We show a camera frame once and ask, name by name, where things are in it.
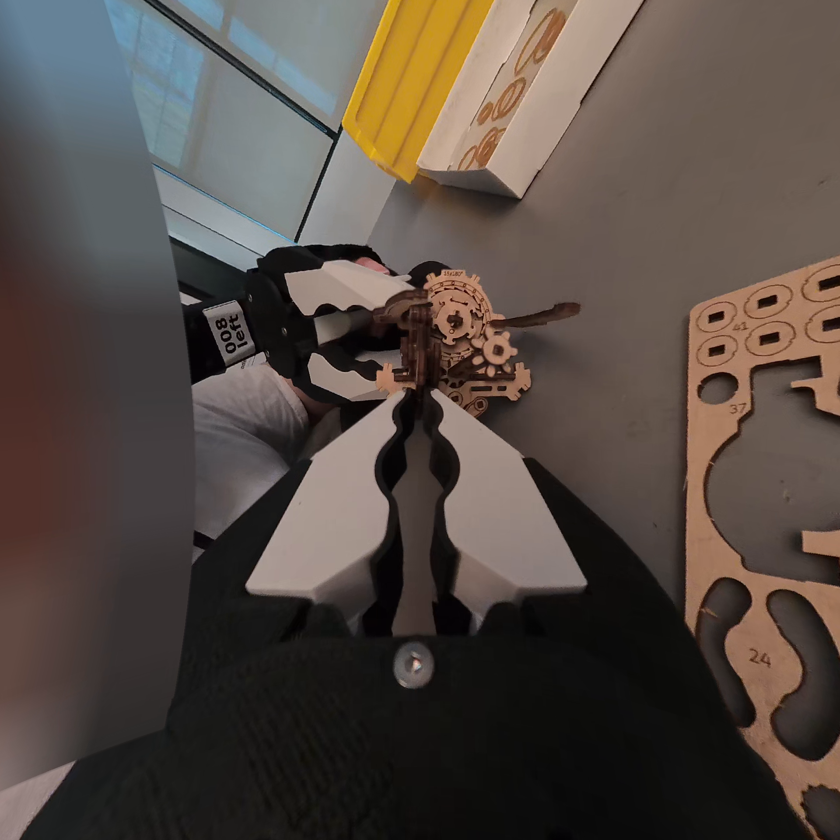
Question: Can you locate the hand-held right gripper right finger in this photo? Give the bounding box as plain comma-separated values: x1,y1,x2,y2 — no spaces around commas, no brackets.
422,388,588,635

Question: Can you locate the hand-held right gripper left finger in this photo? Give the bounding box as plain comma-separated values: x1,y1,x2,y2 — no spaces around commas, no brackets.
245,388,424,635

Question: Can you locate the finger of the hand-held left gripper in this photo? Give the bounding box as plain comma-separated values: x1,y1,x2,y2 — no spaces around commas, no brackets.
283,259,413,342
303,351,396,404

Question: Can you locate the wooden gear model assembly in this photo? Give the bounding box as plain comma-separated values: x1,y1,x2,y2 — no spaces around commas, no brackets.
376,266,582,416

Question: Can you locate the wooden parts sheet with ovals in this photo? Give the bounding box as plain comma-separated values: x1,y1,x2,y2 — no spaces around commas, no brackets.
684,256,840,840

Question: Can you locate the person's white shirt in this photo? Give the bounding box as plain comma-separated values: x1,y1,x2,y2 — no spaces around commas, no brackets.
190,363,343,547

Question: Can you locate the glass window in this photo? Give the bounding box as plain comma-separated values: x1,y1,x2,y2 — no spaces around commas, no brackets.
105,0,409,263

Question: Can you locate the pile of rubber bands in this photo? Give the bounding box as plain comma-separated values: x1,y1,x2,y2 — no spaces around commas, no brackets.
456,0,568,173

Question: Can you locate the yellow plastic bin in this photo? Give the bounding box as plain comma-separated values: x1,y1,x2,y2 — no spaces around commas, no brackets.
341,0,496,185

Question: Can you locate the white cardboard box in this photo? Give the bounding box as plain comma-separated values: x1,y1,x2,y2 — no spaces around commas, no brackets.
415,0,648,200

